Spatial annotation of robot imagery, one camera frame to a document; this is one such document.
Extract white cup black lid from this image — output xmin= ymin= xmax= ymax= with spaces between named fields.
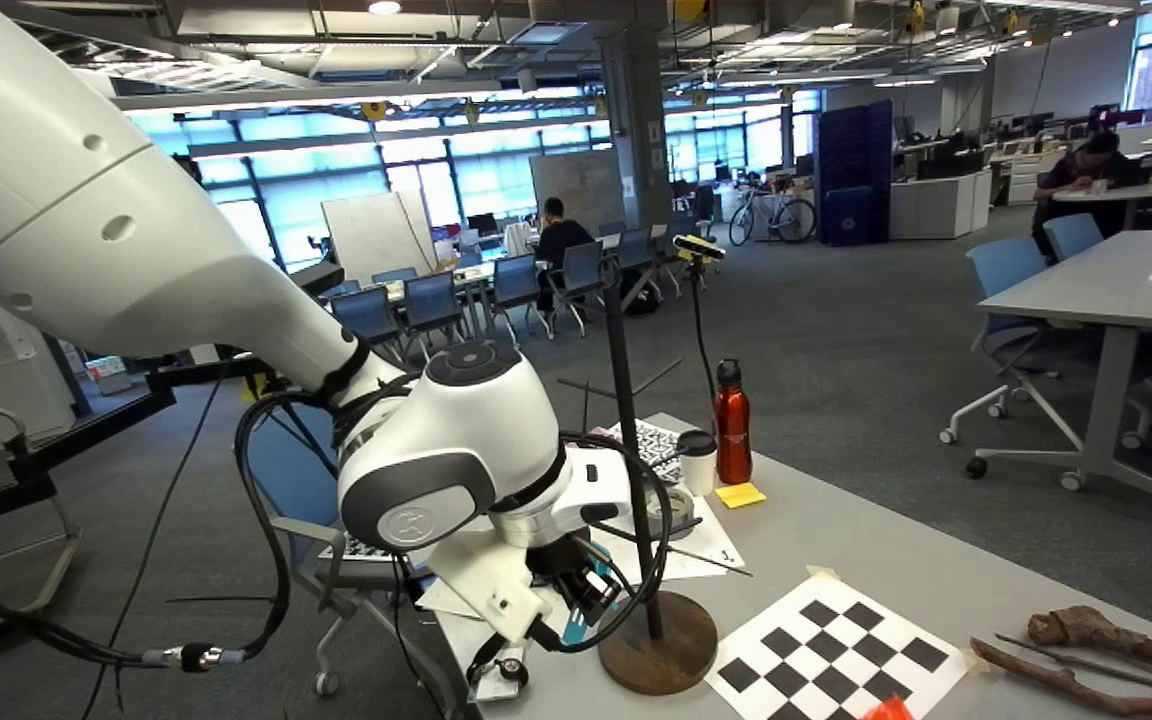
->
xmin=673 ymin=425 xmax=718 ymax=501

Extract black pole wooden base stand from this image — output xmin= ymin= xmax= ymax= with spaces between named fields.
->
xmin=595 ymin=257 xmax=723 ymax=701

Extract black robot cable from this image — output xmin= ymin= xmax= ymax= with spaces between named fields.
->
xmin=0 ymin=374 xmax=418 ymax=677

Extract seated person dark shirt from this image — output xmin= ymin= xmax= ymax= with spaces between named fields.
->
xmin=529 ymin=193 xmax=599 ymax=281

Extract black white checkerboard sheet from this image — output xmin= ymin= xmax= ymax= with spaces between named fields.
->
xmin=705 ymin=567 xmax=975 ymax=720

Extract blue office chair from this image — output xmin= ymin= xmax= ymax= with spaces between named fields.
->
xmin=934 ymin=233 xmax=1105 ymax=486

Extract blue cabinet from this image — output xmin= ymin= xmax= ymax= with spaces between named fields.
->
xmin=812 ymin=98 xmax=901 ymax=249

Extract white printed paper sheets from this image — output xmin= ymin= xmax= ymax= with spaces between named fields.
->
xmin=573 ymin=406 xmax=753 ymax=588

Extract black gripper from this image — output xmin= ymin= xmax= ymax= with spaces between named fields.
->
xmin=523 ymin=528 xmax=636 ymax=647

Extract yellow sticky note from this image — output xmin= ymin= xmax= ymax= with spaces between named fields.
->
xmin=711 ymin=478 xmax=770 ymax=516

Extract black camera stand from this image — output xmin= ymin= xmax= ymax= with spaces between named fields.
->
xmin=666 ymin=226 xmax=731 ymax=406

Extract orange plastic bag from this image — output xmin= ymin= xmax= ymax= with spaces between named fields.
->
xmin=858 ymin=693 xmax=921 ymax=720

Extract white whiteboard panel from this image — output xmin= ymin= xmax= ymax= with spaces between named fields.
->
xmin=321 ymin=188 xmax=439 ymax=284

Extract large grey meeting table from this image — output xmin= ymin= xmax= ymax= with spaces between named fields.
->
xmin=975 ymin=224 xmax=1152 ymax=528

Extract red water bottle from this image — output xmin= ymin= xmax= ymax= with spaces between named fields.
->
xmin=708 ymin=352 xmax=755 ymax=486

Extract person in black clothes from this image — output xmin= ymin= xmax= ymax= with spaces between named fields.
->
xmin=1026 ymin=122 xmax=1152 ymax=265

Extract brown driftwood stick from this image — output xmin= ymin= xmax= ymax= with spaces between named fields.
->
xmin=1025 ymin=604 xmax=1152 ymax=681
xmin=969 ymin=632 xmax=1152 ymax=720

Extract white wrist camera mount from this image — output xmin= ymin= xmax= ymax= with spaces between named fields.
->
xmin=417 ymin=528 xmax=566 ymax=706

